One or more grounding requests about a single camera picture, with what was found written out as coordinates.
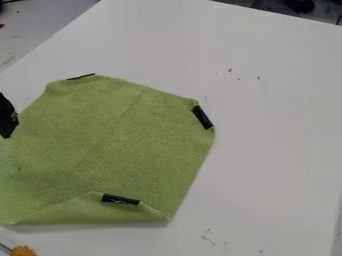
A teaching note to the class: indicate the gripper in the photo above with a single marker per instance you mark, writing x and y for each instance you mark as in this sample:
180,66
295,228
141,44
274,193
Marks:
6,120

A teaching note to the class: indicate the green cloth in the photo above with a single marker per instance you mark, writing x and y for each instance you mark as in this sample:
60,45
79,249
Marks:
111,143

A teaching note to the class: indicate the yellow toy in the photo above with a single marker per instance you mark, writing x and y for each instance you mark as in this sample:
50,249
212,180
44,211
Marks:
21,251

